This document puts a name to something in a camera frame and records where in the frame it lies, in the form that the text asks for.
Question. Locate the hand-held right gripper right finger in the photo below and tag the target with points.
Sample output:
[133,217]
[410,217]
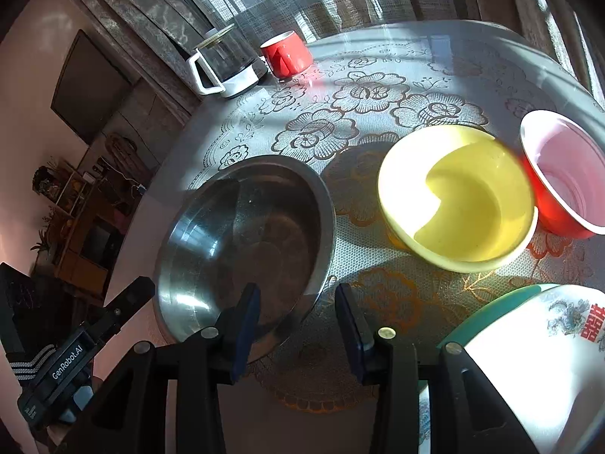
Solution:
[352,335]

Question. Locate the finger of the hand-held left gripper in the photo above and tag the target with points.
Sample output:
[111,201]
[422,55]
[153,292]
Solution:
[125,307]

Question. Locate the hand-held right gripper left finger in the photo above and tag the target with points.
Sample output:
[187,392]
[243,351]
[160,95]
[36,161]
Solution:
[243,331]

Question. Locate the stainless steel bowl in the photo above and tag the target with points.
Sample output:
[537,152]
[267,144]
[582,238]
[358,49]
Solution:
[264,227]

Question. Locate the teal plate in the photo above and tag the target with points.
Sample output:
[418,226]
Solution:
[472,324]

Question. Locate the yellow bowl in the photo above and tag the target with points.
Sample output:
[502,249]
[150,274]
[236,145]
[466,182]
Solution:
[472,198]

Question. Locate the white plate with red print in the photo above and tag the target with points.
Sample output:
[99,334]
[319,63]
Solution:
[543,388]

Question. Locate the red bowl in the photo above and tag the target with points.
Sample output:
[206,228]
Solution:
[567,175]

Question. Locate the wooden cabinet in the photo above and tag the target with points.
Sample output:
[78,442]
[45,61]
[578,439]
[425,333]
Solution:
[80,246]

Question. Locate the wicker rack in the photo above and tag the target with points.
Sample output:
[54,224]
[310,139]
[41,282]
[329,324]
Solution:
[124,151]

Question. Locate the red mug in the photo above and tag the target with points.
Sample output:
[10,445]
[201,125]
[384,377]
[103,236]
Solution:
[286,56]

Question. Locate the grey heavy curtain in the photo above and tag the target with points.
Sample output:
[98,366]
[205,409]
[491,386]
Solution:
[142,23]
[557,19]

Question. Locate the sheer mesh curtain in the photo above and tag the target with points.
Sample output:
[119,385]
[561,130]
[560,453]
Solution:
[354,4]

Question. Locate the black wall television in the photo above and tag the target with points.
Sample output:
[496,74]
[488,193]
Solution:
[90,90]

